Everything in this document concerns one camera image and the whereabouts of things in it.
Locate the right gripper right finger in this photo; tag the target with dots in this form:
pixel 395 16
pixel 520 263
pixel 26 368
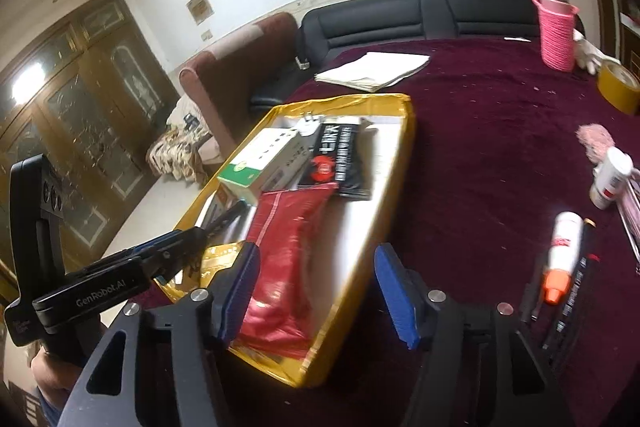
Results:
pixel 481 366

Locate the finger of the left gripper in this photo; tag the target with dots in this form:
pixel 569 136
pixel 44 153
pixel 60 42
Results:
pixel 166 255
pixel 217 225

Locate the green white medicine box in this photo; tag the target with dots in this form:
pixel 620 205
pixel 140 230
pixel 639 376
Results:
pixel 269 162

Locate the black marker yellow cap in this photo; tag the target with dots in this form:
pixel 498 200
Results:
pixel 567 322

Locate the red foil packet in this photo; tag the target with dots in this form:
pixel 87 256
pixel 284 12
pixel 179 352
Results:
pixel 278 318

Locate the black foil snack pouch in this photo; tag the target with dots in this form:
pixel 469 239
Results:
pixel 335 158

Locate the white bottle orange cap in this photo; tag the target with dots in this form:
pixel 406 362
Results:
pixel 563 255

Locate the white pill bottle red label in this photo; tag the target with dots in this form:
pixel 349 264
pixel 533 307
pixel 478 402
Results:
pixel 611 177

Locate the yellow foil packet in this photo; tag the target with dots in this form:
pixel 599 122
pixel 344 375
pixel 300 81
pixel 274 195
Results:
pixel 201 271

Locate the black marker red cap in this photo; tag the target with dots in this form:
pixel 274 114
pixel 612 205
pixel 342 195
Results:
pixel 534 291

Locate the person's left hand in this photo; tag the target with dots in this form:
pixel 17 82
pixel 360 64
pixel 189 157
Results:
pixel 54 377

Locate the patterned bag on floor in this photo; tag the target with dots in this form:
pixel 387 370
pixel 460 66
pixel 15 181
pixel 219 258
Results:
pixel 175 153

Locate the maroon armchair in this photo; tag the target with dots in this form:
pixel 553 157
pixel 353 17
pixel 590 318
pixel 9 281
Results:
pixel 221 79

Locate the yellow taped cardboard tray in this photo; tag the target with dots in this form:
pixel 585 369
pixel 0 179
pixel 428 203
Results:
pixel 350 229

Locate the wooden glass door cabinet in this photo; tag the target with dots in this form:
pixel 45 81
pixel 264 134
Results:
pixel 90 95

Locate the white paper booklet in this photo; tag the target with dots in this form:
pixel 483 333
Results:
pixel 374 71

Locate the pink fluffy pompom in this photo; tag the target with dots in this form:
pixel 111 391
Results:
pixel 596 140

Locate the black leather sofa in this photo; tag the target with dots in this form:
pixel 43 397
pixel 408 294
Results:
pixel 326 32

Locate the yellow tape roll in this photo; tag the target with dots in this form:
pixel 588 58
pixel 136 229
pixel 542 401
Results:
pixel 619 87

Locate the pink knitted sleeve bottle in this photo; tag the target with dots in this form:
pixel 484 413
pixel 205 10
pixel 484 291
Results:
pixel 557 21

